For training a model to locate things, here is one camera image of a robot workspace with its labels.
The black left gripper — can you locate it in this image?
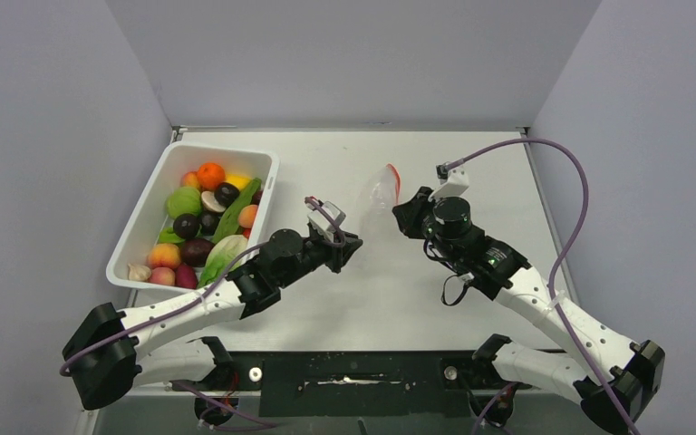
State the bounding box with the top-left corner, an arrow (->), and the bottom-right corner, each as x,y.
276,227 -> 362,289

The clear red-zipper bag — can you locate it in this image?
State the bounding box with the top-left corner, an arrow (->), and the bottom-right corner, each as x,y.
357,163 -> 401,240

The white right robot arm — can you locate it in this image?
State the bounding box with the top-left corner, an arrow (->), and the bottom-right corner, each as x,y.
392,187 -> 666,434

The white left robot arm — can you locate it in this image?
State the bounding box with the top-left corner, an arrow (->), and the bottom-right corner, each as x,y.
60,228 -> 363,411

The dark red fig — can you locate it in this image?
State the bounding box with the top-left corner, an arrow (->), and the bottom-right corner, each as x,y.
251,190 -> 263,205

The peach near bin edge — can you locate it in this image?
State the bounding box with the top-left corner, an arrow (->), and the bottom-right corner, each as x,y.
237,204 -> 258,229

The green leafy vegetable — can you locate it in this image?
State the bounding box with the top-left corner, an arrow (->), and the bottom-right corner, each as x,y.
211,178 -> 262,244

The white green napa cabbage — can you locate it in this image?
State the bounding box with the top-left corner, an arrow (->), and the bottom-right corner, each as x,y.
197,235 -> 248,289

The dark plum upper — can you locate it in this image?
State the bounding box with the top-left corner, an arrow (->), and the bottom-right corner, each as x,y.
214,182 -> 240,208

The dark plum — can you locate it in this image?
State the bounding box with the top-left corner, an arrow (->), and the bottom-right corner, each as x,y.
198,210 -> 222,236
172,213 -> 200,240
214,182 -> 240,208

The dark plum middle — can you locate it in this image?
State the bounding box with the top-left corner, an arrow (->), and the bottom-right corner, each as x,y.
198,210 -> 222,236

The sliced mushroom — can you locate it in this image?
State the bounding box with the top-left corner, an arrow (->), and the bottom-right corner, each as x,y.
200,191 -> 227,214

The orange fruit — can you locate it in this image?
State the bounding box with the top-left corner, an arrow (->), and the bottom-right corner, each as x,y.
196,162 -> 226,191

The dark plum left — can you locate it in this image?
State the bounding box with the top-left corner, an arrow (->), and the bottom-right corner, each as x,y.
172,213 -> 200,240

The red purple onion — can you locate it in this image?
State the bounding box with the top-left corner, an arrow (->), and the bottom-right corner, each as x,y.
174,264 -> 198,290

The peach top left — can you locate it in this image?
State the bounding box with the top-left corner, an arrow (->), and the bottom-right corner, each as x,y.
180,171 -> 202,190

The peach lower left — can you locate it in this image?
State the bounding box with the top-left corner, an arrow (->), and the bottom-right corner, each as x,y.
147,243 -> 182,269

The pink peach bottom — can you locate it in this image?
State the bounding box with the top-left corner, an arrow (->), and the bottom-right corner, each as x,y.
148,267 -> 176,286

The garlic bulb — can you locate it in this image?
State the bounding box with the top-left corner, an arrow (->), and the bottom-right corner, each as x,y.
128,264 -> 152,282

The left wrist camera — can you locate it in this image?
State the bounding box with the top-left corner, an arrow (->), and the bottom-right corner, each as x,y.
305,197 -> 346,247

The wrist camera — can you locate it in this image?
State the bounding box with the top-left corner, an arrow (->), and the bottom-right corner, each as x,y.
429,165 -> 470,202
305,197 -> 346,247

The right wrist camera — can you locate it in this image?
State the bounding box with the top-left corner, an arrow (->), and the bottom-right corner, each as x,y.
429,165 -> 470,202

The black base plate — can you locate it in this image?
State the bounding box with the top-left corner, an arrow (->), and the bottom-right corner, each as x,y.
190,351 -> 506,418

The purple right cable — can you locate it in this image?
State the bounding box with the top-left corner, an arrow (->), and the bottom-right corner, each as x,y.
436,138 -> 643,435

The purple cable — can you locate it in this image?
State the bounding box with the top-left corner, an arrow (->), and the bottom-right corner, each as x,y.
436,138 -> 643,435
59,195 -> 349,433

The aluminium frame rail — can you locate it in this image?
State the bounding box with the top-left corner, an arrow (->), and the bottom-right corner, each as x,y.
83,353 -> 625,401

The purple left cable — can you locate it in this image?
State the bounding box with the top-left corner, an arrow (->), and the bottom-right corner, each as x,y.
59,195 -> 349,433

